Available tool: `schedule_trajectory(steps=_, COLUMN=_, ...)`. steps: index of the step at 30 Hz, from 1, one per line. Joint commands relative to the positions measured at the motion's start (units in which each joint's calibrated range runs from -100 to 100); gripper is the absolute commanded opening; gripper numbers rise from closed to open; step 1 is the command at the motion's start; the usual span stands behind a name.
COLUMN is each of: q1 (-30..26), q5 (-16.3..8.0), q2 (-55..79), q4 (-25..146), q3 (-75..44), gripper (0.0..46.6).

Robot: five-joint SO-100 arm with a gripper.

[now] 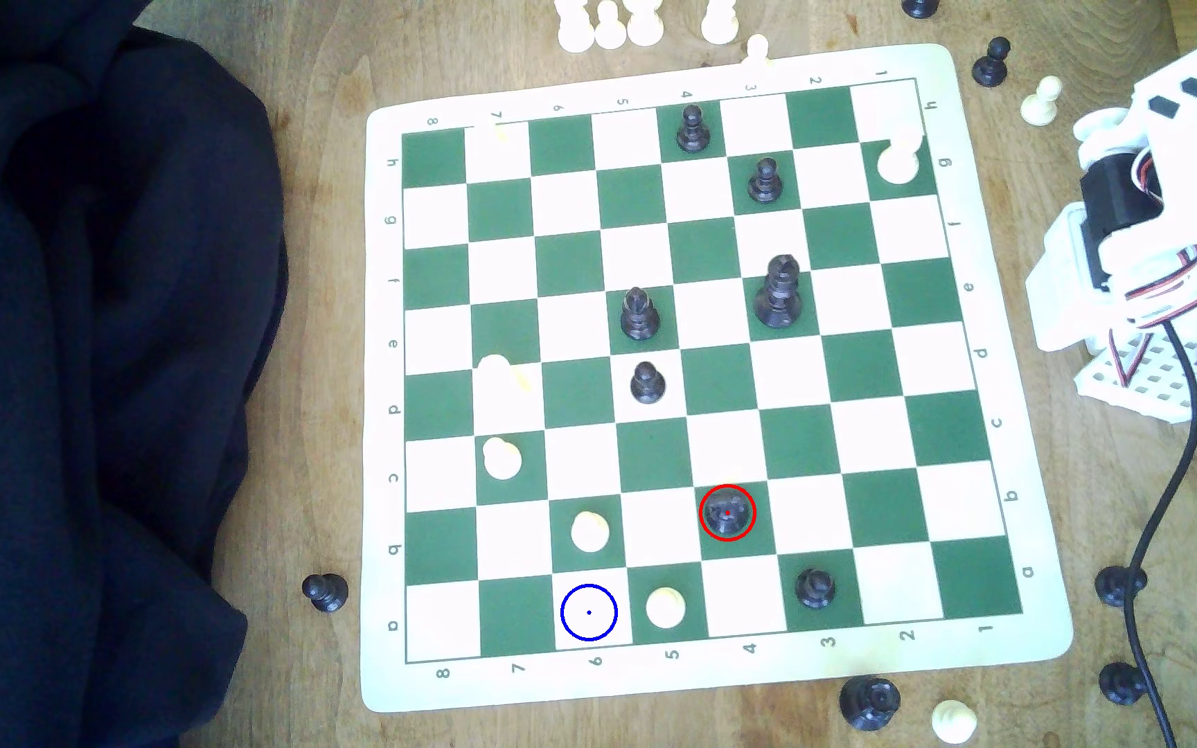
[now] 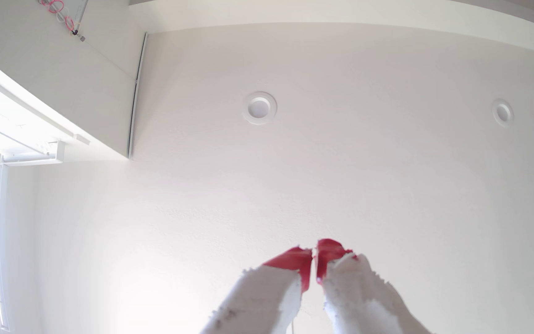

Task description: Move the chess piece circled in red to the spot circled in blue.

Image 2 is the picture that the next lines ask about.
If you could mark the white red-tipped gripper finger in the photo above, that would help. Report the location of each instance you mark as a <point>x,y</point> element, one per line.
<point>359,297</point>
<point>262,297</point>

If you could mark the round recessed ceiling light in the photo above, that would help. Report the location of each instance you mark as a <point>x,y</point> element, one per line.
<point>259,107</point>
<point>502,112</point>

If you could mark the white blind headrail bracket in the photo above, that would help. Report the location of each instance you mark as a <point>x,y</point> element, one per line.
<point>35,157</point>

